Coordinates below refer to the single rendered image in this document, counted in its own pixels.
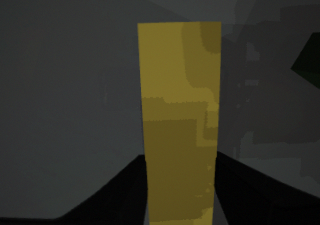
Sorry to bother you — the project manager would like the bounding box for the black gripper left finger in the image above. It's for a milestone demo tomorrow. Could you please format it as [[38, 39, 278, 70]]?
[[0, 155, 148, 225]]

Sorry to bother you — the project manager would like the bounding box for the yellow bar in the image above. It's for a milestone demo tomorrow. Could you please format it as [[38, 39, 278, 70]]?
[[137, 21, 221, 225]]

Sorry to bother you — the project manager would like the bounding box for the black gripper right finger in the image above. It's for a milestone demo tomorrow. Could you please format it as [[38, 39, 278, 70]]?
[[214, 151, 320, 225]]

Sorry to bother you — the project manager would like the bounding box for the small green cube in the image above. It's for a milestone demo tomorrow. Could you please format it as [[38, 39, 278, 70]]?
[[291, 32, 320, 89]]

